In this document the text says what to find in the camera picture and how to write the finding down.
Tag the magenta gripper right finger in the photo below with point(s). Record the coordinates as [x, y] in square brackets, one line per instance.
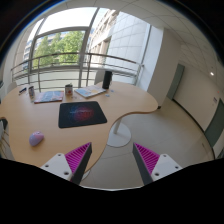
[153, 166]

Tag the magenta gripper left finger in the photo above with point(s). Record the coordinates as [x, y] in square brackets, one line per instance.
[70, 166]

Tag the lilac computer mouse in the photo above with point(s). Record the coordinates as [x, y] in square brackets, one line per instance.
[35, 138]

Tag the black galaxy mouse pad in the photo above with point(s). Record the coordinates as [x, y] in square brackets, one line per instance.
[78, 114]

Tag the chair at left edge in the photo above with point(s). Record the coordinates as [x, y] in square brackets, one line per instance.
[5, 150]

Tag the pink magazine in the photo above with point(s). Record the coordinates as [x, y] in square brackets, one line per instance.
[49, 96]

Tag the dark green door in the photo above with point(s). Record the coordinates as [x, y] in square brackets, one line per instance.
[216, 126]

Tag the light open book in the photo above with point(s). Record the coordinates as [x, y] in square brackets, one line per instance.
[89, 91]

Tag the small printed can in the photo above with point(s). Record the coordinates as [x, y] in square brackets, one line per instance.
[31, 91]

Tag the black cylindrical speaker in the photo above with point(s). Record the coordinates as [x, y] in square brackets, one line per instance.
[107, 79]

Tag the metal balcony railing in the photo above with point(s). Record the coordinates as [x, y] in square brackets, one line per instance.
[54, 71]

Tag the grey door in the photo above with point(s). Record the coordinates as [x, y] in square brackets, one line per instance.
[176, 81]

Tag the white table pedestal leg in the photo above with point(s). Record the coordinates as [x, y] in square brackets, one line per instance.
[119, 135]

